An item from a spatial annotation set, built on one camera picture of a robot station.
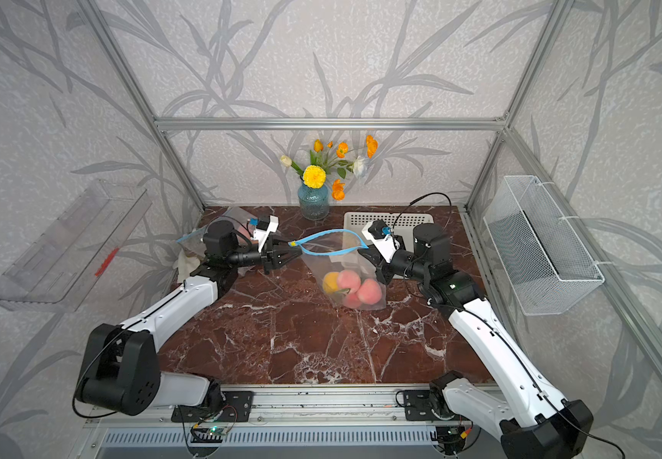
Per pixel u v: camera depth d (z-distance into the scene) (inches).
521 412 15.0
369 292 31.9
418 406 29.0
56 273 25.5
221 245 24.4
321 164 37.3
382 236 22.0
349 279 30.8
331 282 33.8
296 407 29.6
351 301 33.3
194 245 41.7
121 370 16.4
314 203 45.5
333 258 33.3
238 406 28.8
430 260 20.2
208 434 28.4
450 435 30.2
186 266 40.1
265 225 25.8
